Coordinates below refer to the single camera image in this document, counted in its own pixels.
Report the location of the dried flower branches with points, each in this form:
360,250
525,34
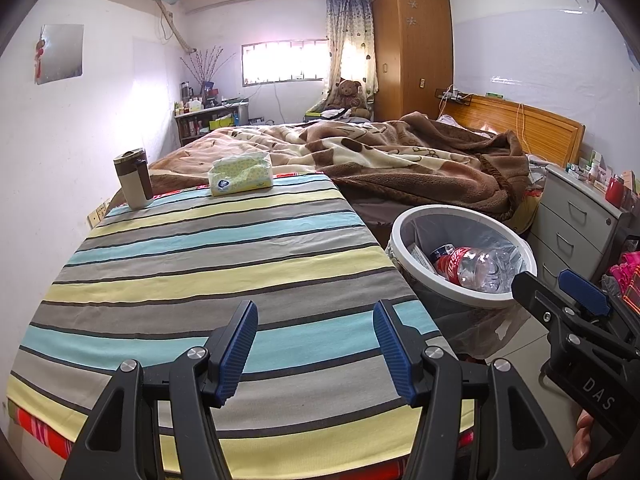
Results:
205,62

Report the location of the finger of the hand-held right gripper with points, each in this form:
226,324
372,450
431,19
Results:
542,300
585,292

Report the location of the clear plastic bottle red label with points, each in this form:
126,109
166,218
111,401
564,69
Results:
480,270

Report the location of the green tissue pack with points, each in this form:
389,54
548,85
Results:
240,175

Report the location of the red hanging ornament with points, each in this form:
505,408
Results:
38,60

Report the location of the brown and cream thermos mug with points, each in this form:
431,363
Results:
131,180

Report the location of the pink cloth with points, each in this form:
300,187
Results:
627,270

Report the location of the red cup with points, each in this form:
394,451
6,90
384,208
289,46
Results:
614,191

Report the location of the grey drawer nightstand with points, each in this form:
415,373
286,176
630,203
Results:
565,225

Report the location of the wooden wardrobe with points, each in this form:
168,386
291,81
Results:
410,60

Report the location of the patterned curtain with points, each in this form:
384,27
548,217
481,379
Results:
350,25

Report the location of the brown patterned blanket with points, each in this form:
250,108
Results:
400,160

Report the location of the cluttered shelf desk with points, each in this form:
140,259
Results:
200,125

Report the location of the wall socket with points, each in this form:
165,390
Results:
96,216

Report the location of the wrapped air conditioner pipe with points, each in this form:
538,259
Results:
175,30

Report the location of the wooden headboard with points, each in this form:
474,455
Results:
540,130

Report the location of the silver wall panel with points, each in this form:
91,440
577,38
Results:
62,52

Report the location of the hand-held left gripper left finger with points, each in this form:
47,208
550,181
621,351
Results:
235,355

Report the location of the power strip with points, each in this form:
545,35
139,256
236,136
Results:
452,94

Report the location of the pile of small boxes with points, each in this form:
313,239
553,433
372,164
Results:
592,170

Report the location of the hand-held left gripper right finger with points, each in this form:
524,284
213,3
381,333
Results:
395,355

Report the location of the brown teddy bear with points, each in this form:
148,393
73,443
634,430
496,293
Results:
348,92

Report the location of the barred window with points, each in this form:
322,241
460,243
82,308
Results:
280,62

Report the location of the white rimmed trash bin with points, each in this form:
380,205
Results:
450,230

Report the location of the striped tablecloth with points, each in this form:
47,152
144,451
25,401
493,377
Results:
225,270

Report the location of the person's right hand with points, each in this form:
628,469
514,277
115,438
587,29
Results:
585,435

